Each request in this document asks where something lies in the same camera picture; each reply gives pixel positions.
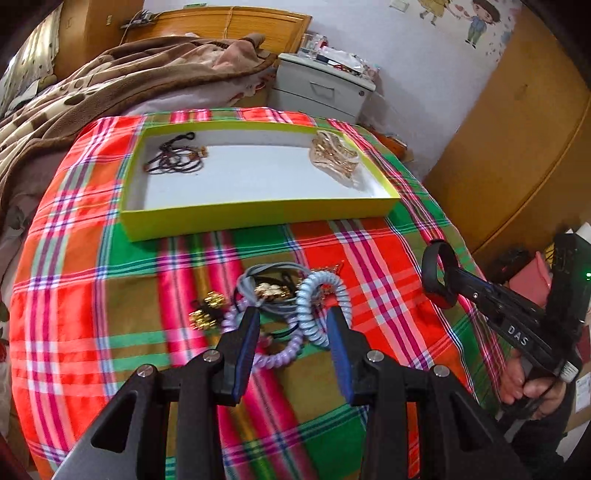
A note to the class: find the red green plaid cloth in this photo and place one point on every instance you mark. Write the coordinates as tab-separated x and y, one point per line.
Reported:
379	260

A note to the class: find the cartoon children wall sticker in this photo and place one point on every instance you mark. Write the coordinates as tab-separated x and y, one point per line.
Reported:
486	26

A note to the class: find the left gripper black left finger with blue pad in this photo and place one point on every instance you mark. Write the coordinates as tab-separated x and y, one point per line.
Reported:
127	440

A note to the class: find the pink container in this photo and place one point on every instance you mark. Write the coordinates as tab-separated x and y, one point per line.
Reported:
533	281

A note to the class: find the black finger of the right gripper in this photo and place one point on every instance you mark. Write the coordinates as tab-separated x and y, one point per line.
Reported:
460	282

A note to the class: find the black wristband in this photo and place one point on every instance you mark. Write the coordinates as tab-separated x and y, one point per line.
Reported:
438	263

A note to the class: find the grey hair tie gold flower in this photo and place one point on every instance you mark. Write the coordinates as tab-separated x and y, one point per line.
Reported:
271	287

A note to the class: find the clutter on nightstand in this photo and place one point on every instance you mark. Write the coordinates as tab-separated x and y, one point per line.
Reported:
348	62

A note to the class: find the black hair tie gold beads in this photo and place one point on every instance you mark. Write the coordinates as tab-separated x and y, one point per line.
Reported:
207	312

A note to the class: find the wooden wardrobe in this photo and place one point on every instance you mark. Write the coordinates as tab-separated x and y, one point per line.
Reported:
517	172

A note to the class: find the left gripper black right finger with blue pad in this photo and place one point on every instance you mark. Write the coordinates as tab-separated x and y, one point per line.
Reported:
457	438

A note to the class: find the wooden headboard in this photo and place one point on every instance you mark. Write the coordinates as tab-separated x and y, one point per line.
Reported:
283	31

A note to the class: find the glass cup on nightstand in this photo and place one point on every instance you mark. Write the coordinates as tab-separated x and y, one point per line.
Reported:
311	44

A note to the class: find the person's right hand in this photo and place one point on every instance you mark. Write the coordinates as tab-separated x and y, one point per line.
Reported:
513	387

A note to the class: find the grey white nightstand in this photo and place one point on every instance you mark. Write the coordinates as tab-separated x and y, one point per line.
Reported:
317	89

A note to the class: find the yellow-green shallow cardboard box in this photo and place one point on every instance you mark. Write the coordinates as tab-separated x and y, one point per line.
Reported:
196	177

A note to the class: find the brown patterned blanket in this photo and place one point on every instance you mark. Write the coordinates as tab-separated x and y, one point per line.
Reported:
118	79

